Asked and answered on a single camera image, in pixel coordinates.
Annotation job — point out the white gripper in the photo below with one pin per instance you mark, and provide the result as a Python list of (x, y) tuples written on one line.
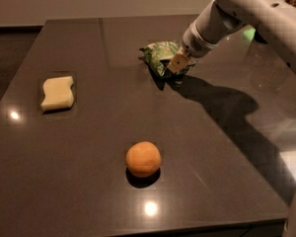
[(196, 44)]

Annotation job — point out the green jalapeno chip bag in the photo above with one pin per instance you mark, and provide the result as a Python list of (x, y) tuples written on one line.
[(158, 54)]

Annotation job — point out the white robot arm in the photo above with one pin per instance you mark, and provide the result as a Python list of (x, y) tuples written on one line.
[(275, 21)]

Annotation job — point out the orange fruit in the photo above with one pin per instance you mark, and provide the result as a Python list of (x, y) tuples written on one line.
[(143, 159)]

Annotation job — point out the yellow wavy sponge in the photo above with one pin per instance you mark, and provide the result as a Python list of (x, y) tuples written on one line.
[(57, 94)]

